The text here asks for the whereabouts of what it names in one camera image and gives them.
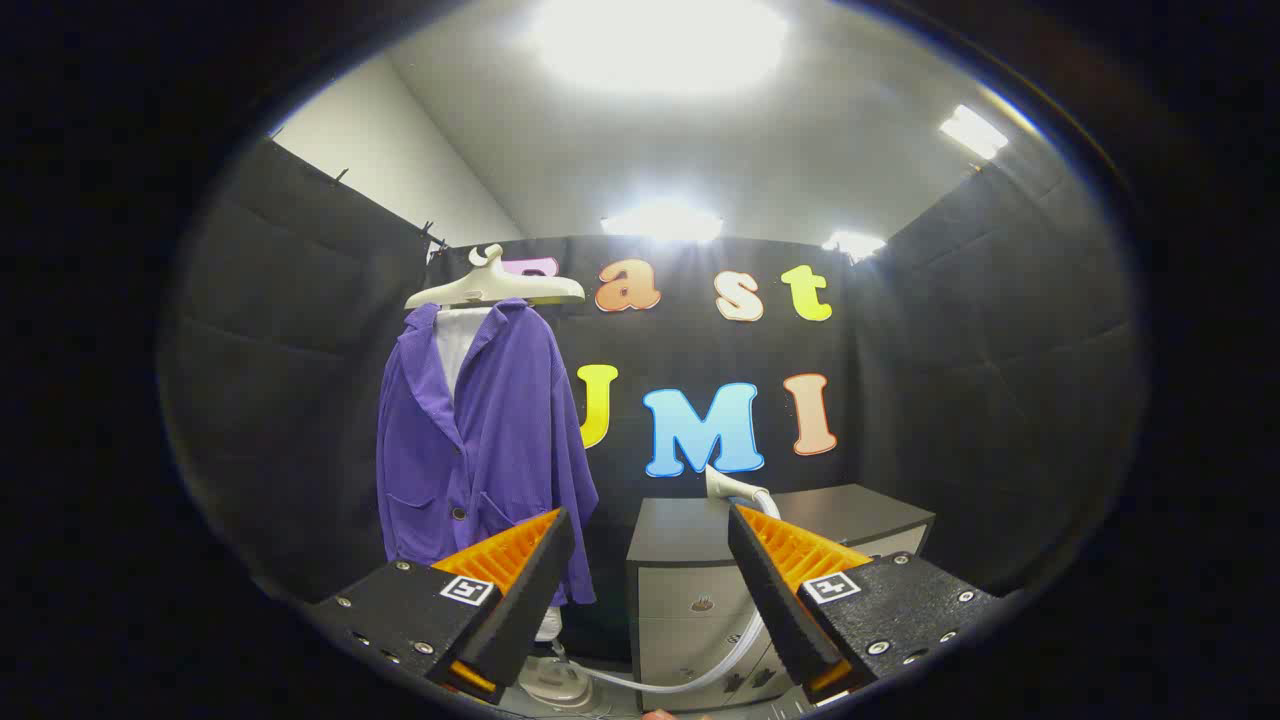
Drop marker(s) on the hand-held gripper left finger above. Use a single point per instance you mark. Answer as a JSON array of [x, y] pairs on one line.
[[530, 590]]

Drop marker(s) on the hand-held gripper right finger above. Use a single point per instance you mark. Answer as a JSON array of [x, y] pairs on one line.
[[770, 590]]

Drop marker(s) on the white steamer base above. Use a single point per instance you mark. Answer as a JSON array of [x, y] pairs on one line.
[[555, 685]]

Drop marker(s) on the cream clothes hanger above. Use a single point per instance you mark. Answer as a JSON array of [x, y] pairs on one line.
[[490, 288]]

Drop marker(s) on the grey drawer cabinet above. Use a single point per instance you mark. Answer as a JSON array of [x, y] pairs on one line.
[[680, 530]]

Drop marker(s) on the large ceiling light panel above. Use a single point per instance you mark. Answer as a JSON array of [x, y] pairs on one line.
[[660, 40]]

